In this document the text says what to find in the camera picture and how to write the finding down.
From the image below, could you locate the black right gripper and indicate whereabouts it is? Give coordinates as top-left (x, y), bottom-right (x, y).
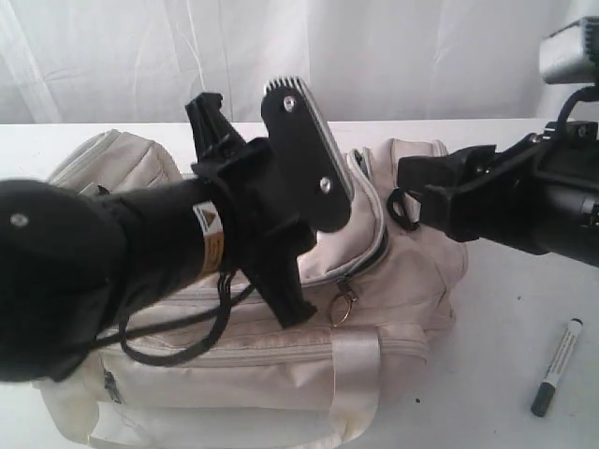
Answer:
top-left (397, 121), bottom-right (598, 266)

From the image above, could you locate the white marker black cap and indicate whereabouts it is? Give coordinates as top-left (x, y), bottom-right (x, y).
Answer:
top-left (531, 318), bottom-right (583, 417)

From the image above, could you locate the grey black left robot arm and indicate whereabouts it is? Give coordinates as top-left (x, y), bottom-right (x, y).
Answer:
top-left (1, 93), bottom-right (316, 383)

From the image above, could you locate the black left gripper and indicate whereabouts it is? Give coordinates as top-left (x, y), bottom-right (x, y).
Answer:
top-left (185, 92), bottom-right (317, 329)

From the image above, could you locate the white backdrop curtain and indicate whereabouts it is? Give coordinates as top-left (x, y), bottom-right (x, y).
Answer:
top-left (1, 1), bottom-right (598, 124)

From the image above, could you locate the cream fabric duffel bag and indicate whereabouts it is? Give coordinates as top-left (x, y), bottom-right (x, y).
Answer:
top-left (37, 138), bottom-right (468, 448)

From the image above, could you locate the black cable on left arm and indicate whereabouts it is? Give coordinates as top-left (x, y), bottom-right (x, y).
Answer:
top-left (93, 266), bottom-right (254, 369)

